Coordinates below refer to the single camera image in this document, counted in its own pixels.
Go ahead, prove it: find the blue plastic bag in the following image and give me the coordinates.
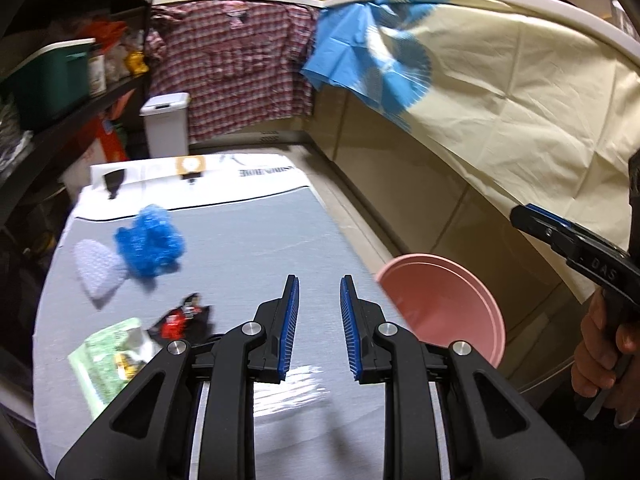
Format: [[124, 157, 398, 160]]
[[114, 203, 187, 291]]

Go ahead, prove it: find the orange plastic bag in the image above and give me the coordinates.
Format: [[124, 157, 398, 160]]
[[80, 20, 126, 43]]

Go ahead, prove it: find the white lidded bin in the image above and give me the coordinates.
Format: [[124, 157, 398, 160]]
[[140, 92, 192, 158]]

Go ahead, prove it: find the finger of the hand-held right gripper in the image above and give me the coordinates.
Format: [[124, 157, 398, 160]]
[[510, 203, 583, 262]]

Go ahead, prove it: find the red plastic packaging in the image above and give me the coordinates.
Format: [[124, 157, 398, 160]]
[[159, 307, 187, 339]]

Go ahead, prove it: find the cream cloth with blue print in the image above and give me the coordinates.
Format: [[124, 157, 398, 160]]
[[301, 0, 640, 303]]

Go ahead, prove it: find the green storage box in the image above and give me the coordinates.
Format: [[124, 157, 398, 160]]
[[5, 37, 96, 128]]

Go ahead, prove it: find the black shelf rack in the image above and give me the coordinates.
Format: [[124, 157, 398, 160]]
[[0, 0, 156, 241]]

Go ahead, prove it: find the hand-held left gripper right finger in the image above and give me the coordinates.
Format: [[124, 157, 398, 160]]
[[339, 274, 586, 480]]

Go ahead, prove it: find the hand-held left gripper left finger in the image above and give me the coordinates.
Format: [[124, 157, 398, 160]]
[[55, 274, 301, 480]]

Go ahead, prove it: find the red plaid shirt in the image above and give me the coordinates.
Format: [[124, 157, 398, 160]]
[[145, 0, 321, 141]]

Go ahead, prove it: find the white printed poster sheet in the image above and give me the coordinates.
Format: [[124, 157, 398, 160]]
[[90, 152, 313, 216]]

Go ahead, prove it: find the red carton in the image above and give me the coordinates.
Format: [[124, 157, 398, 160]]
[[75, 115, 128, 166]]

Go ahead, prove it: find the green packet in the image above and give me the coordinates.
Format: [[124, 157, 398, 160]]
[[67, 316, 161, 421]]

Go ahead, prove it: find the labelled jar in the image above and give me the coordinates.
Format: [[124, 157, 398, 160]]
[[87, 45, 107, 96]]

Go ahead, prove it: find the person's right hand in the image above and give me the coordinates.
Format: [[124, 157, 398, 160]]
[[572, 287, 640, 431]]

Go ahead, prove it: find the black plastic wrapper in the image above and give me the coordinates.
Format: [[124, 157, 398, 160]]
[[147, 291, 215, 346]]

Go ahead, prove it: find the pink plastic bucket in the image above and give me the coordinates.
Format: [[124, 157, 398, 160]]
[[375, 253, 507, 367]]

